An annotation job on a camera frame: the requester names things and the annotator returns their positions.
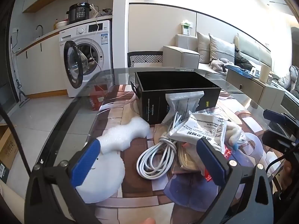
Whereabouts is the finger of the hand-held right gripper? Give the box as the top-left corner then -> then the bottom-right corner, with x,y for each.
263,109 -> 299,134
262,128 -> 299,155

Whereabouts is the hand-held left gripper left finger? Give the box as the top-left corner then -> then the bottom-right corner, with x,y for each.
24,139 -> 103,224

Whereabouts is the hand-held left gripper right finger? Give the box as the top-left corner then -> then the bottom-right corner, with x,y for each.
196,137 -> 274,224

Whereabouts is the beige rope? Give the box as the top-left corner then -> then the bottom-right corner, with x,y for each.
174,142 -> 207,174

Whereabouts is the white cable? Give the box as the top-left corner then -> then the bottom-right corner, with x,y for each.
136,111 -> 185,181

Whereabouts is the black storage box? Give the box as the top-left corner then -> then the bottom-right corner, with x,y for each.
134,71 -> 222,125

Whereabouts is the red packet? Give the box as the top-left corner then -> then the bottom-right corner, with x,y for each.
203,145 -> 235,183

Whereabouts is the white printed packet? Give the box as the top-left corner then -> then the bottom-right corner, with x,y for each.
168,113 -> 229,155

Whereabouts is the white gauze cloth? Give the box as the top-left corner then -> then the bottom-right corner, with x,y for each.
224,121 -> 247,150

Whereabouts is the beige cabinet with drawer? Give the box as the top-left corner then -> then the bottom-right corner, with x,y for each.
226,65 -> 286,109

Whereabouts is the grey puffer jacket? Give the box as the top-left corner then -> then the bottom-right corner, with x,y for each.
278,65 -> 299,92

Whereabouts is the cream cylinder container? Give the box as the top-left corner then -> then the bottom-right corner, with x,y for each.
260,64 -> 272,83

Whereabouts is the red box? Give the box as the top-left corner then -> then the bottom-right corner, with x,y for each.
89,83 -> 111,111

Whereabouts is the grey plastic pouch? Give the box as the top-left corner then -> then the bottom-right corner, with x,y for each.
161,91 -> 204,123

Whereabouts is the black jacket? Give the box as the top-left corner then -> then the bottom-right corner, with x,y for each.
233,45 -> 253,70

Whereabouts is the grey furry cloth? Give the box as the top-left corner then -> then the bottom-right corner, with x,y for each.
209,58 -> 234,73

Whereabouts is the cardboard box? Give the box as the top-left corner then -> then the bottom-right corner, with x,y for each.
0,122 -> 17,185

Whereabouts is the grey cushion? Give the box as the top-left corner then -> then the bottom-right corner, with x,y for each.
208,34 -> 235,64

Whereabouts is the beige cushion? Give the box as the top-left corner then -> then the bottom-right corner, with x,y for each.
196,31 -> 212,64

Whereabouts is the mop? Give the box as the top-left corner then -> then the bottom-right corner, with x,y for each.
10,36 -> 30,108

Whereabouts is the white washing machine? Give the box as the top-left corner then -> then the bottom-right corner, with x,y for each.
58,20 -> 114,98

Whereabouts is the beige sofa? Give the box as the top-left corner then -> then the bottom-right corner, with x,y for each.
162,34 -> 272,75

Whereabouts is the patterned back chair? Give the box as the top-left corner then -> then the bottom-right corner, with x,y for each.
127,51 -> 164,69

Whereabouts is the black pressure cooker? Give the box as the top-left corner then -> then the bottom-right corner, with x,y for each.
66,2 -> 92,25

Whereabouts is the black cable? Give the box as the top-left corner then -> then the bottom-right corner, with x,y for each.
0,103 -> 32,176

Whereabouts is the green white wall holder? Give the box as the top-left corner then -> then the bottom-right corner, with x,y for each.
181,19 -> 193,36

